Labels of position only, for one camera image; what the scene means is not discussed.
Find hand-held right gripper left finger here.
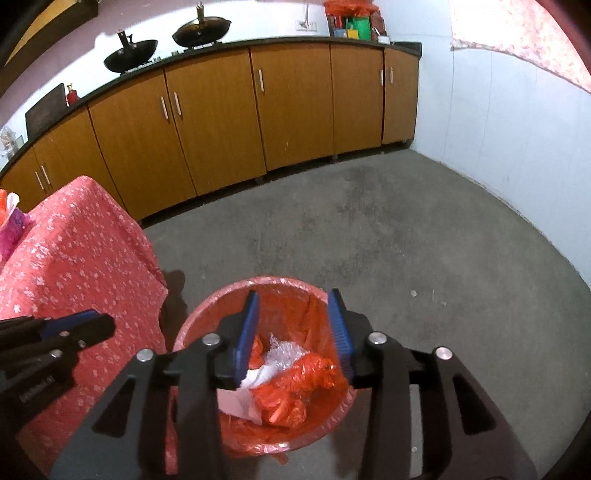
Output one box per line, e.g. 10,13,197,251
50,289,260,480

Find clear bag with jars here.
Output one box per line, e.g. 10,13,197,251
0,124,24,160

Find green box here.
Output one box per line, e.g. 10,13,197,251
346,16,370,41

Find red plastic bin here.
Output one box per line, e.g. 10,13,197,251
172,275,357,463

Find floral window curtain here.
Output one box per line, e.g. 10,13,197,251
450,0,591,90

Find pink packet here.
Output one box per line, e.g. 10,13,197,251
0,205,29,259

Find clear bubble plastic bag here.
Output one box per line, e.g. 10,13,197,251
263,332,308,370

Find black wok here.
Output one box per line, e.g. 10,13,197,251
104,28,158,73

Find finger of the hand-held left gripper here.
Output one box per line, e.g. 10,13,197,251
54,314,117,353
0,309,100,352

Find red plastic bag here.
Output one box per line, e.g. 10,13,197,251
323,0,380,17

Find dark rectangular board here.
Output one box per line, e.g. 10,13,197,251
25,83,68,138

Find black countertop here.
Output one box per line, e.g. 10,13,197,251
0,34,423,174

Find white plastic bag green print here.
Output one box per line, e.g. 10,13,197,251
217,364,278,423

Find wooden base cabinets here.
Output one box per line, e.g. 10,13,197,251
0,39,423,222

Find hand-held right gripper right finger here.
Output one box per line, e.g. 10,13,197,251
327,288,539,480

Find red floral tablecloth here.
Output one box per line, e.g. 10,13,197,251
0,175,178,476

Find wooden wall cabinet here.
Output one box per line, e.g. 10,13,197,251
0,0,100,95

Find black pan with lid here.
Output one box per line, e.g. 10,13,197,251
172,2,230,48

